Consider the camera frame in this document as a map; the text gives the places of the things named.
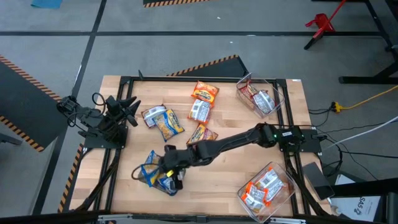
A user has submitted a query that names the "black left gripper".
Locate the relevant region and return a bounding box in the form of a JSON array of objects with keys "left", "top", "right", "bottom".
[{"left": 104, "top": 95, "right": 142, "bottom": 125}]

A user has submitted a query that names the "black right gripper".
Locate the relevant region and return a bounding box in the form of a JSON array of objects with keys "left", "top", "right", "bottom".
[{"left": 159, "top": 145, "right": 196, "bottom": 191}]

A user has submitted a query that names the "blue Maruchan ramen pack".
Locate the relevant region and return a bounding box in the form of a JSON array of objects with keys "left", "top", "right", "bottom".
[
  {"left": 154, "top": 172, "right": 181, "bottom": 196},
  {"left": 139, "top": 150, "right": 162, "bottom": 188},
  {"left": 152, "top": 108, "right": 186, "bottom": 143}
]

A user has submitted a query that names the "red Maruchan ramen pack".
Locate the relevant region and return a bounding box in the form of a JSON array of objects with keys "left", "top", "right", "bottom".
[
  {"left": 185, "top": 123, "right": 220, "bottom": 146},
  {"left": 239, "top": 81, "right": 259, "bottom": 100},
  {"left": 252, "top": 90, "right": 276, "bottom": 114}
]

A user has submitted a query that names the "orange Maruchan ramen pack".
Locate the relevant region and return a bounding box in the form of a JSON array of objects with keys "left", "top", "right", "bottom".
[
  {"left": 190, "top": 80, "right": 220, "bottom": 106},
  {"left": 187, "top": 98, "right": 213, "bottom": 124},
  {"left": 241, "top": 182, "right": 269, "bottom": 214},
  {"left": 255, "top": 167, "right": 285, "bottom": 203}
]

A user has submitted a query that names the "white-backed Maruchan ramen pack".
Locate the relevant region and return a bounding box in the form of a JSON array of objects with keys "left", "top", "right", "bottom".
[{"left": 141, "top": 105, "right": 168, "bottom": 129}]

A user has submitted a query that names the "blue snack bag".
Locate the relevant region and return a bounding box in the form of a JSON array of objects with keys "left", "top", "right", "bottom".
[{"left": 136, "top": 150, "right": 188, "bottom": 197}]

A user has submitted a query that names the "black hazard-striped floor mat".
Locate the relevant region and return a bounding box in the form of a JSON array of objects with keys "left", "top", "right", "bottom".
[
  {"left": 142, "top": 0, "right": 213, "bottom": 9},
  {"left": 167, "top": 54, "right": 250, "bottom": 78},
  {"left": 0, "top": 55, "right": 70, "bottom": 153}
]

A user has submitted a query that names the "clear plastic bin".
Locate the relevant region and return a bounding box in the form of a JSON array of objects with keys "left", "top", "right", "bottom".
[
  {"left": 237, "top": 161, "right": 297, "bottom": 223},
  {"left": 235, "top": 72, "right": 286, "bottom": 119}
]

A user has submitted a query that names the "blue floor mat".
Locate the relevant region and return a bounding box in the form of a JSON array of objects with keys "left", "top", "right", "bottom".
[{"left": 30, "top": 0, "right": 64, "bottom": 9}]

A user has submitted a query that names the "black flat box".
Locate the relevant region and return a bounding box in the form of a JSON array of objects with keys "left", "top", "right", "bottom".
[{"left": 302, "top": 161, "right": 336, "bottom": 201}]

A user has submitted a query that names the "white printed box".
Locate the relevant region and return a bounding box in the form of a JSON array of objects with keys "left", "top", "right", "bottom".
[{"left": 330, "top": 173, "right": 390, "bottom": 223}]

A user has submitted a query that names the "red pole floor stand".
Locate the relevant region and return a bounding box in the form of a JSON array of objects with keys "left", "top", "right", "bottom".
[{"left": 303, "top": 0, "right": 348, "bottom": 51}]

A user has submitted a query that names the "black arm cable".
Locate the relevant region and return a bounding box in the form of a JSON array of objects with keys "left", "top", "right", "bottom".
[
  {"left": 131, "top": 163, "right": 163, "bottom": 182},
  {"left": 91, "top": 91, "right": 108, "bottom": 109}
]

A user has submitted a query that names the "silver metal bracket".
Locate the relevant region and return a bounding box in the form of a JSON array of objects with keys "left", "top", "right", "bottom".
[
  {"left": 97, "top": 213, "right": 134, "bottom": 223},
  {"left": 269, "top": 217, "right": 307, "bottom": 224}
]

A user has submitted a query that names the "black floor cable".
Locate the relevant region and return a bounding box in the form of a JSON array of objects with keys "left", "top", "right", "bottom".
[{"left": 308, "top": 107, "right": 333, "bottom": 125}]

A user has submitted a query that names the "yellow extension cord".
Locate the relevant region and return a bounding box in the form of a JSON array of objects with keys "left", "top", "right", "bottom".
[{"left": 330, "top": 84, "right": 398, "bottom": 113}]

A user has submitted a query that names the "white floor cable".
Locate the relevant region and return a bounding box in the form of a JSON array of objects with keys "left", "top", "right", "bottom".
[{"left": 322, "top": 115, "right": 398, "bottom": 150}]

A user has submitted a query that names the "black desk frame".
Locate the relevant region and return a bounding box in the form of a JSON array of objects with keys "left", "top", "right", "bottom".
[{"left": 338, "top": 0, "right": 398, "bottom": 85}]

